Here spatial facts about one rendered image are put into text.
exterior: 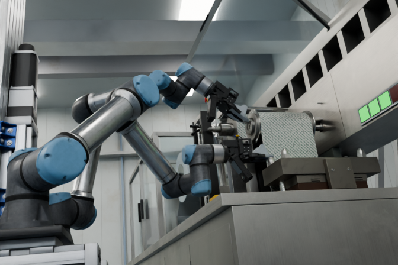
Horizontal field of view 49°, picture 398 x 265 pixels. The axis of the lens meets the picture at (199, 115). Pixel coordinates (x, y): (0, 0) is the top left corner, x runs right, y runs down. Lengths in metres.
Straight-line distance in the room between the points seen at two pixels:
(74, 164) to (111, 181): 8.77
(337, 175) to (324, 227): 0.22
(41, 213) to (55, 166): 0.17
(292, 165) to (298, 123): 0.36
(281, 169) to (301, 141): 0.34
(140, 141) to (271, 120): 0.56
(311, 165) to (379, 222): 0.28
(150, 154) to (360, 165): 0.77
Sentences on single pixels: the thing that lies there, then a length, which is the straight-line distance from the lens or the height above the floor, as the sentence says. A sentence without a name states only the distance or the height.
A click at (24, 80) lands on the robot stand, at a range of 1.72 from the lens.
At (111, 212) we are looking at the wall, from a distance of 9.81.
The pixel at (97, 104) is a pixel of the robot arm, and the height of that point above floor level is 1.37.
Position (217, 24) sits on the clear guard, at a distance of 2.44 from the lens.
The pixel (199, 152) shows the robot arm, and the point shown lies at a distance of 1.62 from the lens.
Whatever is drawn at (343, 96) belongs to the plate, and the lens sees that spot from 1.87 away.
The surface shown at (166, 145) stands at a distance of 2.76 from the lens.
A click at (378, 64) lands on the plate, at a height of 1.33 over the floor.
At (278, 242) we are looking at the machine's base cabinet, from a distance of 1.40.
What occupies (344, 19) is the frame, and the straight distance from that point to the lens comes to 1.92.
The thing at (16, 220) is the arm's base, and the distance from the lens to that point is 1.26.
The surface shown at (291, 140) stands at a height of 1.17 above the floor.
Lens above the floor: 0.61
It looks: 22 degrees up
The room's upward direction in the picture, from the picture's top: 6 degrees counter-clockwise
